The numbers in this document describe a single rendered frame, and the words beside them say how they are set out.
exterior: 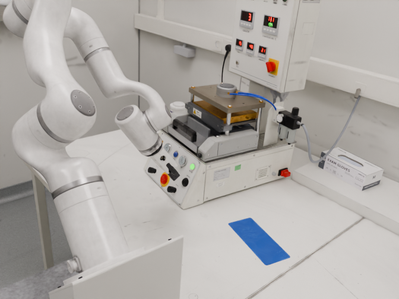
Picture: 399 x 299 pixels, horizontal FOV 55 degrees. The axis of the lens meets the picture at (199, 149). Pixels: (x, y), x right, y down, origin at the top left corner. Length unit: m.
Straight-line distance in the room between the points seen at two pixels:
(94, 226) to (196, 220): 0.58
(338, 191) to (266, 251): 0.47
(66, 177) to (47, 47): 0.35
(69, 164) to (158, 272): 0.31
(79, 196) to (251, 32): 1.00
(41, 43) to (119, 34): 1.89
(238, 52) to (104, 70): 0.65
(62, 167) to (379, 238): 1.09
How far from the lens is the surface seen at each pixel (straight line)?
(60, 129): 0.92
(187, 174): 1.43
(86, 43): 1.26
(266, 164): 1.59
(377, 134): 1.84
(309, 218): 1.50
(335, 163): 1.72
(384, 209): 1.61
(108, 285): 0.82
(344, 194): 1.62
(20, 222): 2.75
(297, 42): 1.49
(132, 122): 1.17
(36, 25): 1.12
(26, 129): 0.98
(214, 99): 1.47
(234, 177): 1.50
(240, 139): 1.44
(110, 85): 1.22
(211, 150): 1.38
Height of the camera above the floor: 1.57
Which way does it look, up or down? 26 degrees down
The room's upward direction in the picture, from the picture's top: 5 degrees clockwise
